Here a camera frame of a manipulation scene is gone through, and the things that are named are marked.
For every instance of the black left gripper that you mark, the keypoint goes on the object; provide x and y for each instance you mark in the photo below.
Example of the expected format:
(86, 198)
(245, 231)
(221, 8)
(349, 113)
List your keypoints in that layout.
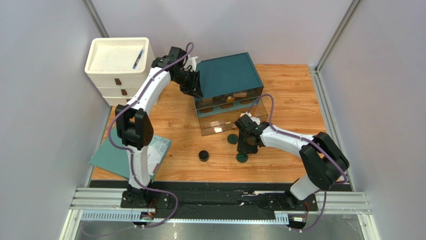
(194, 88)

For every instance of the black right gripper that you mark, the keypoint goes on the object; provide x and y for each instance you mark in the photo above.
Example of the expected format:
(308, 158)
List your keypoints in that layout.
(245, 143)

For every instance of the clear drawer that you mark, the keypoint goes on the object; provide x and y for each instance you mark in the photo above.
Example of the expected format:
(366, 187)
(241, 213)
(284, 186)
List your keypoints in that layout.
(221, 118)
(216, 99)

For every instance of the teal drawer organizer box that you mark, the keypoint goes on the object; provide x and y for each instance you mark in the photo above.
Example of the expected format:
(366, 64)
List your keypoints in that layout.
(229, 74)

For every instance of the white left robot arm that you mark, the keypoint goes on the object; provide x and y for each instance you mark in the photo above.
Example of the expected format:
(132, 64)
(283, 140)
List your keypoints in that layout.
(132, 122)

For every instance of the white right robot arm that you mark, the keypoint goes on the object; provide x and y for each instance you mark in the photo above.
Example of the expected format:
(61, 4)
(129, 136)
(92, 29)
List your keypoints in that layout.
(323, 161)

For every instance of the green round compact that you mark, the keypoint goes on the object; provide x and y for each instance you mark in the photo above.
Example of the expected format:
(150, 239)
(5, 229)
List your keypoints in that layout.
(242, 157)
(232, 139)

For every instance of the black round jar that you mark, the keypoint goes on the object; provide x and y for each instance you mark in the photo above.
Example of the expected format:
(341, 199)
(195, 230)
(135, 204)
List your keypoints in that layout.
(203, 156)

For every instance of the blue pen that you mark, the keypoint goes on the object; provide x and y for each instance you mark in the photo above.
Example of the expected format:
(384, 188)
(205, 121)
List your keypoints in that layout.
(138, 59)

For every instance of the white drawer cabinet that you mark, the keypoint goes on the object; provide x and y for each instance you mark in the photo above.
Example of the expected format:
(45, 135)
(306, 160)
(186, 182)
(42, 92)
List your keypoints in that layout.
(109, 66)

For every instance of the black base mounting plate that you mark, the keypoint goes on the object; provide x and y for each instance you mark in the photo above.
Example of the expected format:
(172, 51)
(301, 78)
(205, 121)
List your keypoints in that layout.
(220, 201)

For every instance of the teal booklet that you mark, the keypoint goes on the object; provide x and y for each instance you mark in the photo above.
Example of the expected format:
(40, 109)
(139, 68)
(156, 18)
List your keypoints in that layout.
(116, 160)

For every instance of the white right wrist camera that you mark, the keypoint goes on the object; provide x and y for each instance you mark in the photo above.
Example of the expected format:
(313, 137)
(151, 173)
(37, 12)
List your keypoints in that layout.
(253, 118)

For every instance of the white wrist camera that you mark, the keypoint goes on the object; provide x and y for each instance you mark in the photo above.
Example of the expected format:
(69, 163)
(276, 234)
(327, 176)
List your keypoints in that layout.
(253, 118)
(191, 64)

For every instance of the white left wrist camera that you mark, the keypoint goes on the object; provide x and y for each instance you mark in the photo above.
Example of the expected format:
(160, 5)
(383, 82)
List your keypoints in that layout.
(191, 64)

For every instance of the aluminium frame rail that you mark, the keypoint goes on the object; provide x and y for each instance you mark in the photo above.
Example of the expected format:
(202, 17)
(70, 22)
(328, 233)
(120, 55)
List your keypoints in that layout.
(101, 203)

